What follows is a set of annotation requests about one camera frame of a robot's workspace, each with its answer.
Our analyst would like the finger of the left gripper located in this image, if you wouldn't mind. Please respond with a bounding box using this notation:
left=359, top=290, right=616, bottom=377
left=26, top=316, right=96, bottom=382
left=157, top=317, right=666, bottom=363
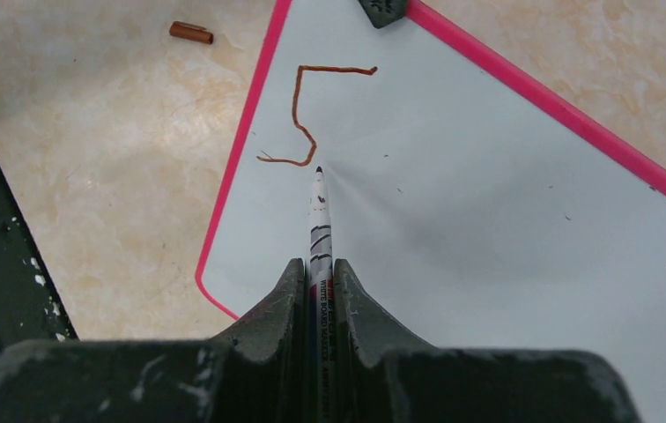
left=359, top=0, right=409, bottom=29

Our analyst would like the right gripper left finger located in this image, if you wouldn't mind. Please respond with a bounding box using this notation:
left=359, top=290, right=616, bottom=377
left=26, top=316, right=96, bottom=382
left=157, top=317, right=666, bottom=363
left=0, top=258, right=307, bottom=422

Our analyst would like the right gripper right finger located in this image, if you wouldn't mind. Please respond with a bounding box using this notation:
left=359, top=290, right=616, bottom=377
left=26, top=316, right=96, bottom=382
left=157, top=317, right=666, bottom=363
left=333, top=259, right=640, bottom=422

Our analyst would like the white marker pen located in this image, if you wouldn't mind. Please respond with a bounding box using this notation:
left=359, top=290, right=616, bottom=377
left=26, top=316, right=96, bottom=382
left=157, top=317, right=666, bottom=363
left=307, top=167, right=336, bottom=422

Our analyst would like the pink-framed whiteboard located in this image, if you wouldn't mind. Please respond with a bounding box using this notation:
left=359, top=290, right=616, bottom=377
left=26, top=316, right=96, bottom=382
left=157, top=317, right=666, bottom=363
left=196, top=1, right=666, bottom=422

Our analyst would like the brown marker cap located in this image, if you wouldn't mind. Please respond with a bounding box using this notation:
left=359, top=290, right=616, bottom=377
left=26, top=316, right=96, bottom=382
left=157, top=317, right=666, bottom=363
left=169, top=21, right=214, bottom=45

